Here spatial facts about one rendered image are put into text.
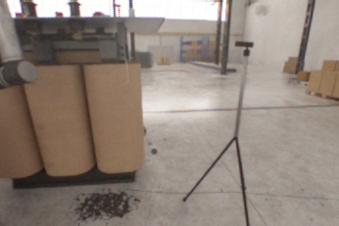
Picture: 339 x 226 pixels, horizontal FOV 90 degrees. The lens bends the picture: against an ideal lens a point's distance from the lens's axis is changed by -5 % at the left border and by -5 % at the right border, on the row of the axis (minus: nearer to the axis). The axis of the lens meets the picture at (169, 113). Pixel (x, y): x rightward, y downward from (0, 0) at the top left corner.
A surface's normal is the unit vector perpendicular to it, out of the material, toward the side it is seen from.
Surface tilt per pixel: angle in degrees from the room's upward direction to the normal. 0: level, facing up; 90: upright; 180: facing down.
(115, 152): 90
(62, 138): 90
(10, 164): 90
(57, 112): 90
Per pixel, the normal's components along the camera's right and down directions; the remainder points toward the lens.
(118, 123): 0.13, 0.32
